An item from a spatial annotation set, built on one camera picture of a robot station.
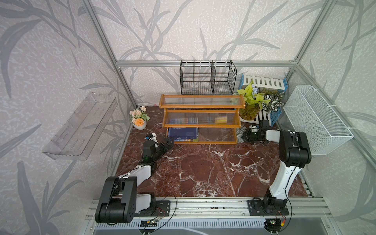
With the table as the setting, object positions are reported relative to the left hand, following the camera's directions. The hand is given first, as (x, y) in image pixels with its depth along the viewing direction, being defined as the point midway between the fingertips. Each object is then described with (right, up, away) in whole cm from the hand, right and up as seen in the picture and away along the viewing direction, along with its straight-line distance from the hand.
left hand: (170, 141), depth 89 cm
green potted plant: (+52, +24, +3) cm, 58 cm away
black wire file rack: (+24, +43, +16) cm, 52 cm away
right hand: (+45, +2, +13) cm, 47 cm away
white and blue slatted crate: (+61, +37, +8) cm, 71 cm away
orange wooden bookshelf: (+20, +13, +23) cm, 33 cm away
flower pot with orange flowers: (-23, +15, +10) cm, 29 cm away
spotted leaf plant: (+64, +24, 0) cm, 69 cm away
